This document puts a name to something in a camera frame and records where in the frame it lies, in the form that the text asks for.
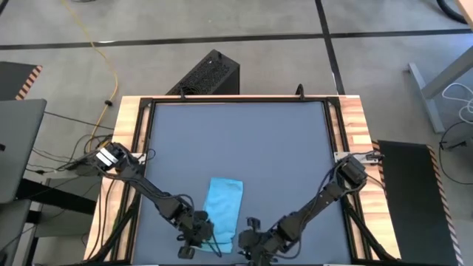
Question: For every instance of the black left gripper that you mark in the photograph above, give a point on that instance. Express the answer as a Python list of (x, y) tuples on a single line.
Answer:
[(196, 232)]

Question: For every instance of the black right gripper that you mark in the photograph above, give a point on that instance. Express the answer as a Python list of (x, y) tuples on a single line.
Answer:
[(264, 242)]

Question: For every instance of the teal knitted towel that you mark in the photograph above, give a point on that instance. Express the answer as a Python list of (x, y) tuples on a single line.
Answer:
[(223, 210)]

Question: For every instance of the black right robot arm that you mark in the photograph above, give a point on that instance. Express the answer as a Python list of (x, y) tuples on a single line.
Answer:
[(321, 199)]

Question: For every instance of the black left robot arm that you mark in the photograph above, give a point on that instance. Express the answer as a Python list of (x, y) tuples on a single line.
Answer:
[(148, 188)]

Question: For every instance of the black desk beam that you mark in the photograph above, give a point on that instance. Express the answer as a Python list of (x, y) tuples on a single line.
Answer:
[(55, 196)]

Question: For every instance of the black computer tower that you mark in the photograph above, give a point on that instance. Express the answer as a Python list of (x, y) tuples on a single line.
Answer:
[(207, 75)]

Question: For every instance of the black mat striped edge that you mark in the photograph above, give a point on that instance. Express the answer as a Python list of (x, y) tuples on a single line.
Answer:
[(410, 203), (15, 79)]

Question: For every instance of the grey metal table leg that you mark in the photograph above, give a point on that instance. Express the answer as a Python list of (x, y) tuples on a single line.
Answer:
[(425, 96)]

